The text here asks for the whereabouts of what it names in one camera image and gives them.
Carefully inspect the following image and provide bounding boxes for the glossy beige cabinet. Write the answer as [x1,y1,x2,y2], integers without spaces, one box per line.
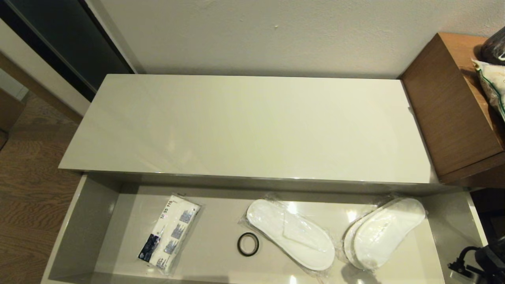
[58,74,440,194]

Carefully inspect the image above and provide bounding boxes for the beige cabinet drawer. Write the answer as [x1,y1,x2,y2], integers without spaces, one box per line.
[41,174,489,284]

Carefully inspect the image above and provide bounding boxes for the white slippers in flat plastic wrap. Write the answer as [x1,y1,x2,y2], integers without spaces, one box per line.
[238,194,337,281]

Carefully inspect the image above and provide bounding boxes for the white packet with printed label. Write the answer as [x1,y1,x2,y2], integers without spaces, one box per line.
[137,193,202,276]

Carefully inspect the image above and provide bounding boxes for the white slippers in crumpled plastic wrap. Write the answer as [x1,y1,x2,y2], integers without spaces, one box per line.
[337,193,428,273]

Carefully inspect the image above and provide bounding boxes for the brown wooden side table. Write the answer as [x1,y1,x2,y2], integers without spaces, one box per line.
[399,32,505,187]

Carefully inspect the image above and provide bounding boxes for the dark sliding door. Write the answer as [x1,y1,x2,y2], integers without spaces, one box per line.
[0,0,135,103]

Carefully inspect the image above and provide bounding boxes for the white plastic bag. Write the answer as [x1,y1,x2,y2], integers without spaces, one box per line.
[472,58,505,123]

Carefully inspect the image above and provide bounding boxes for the dark plastic bag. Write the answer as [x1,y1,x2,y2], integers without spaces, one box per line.
[480,26,505,66]

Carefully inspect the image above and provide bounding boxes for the black ring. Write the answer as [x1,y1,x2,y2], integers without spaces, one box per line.
[237,232,260,257]

